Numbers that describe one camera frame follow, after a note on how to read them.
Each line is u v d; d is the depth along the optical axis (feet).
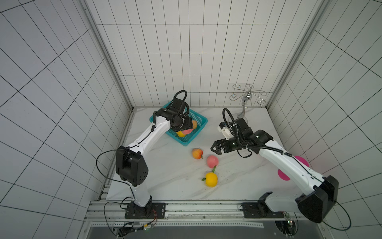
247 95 2.91
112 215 2.42
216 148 2.19
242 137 1.87
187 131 2.64
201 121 3.40
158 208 2.39
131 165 1.47
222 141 2.15
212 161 2.79
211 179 2.56
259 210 2.17
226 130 2.28
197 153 2.93
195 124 3.41
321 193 1.25
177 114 2.00
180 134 3.15
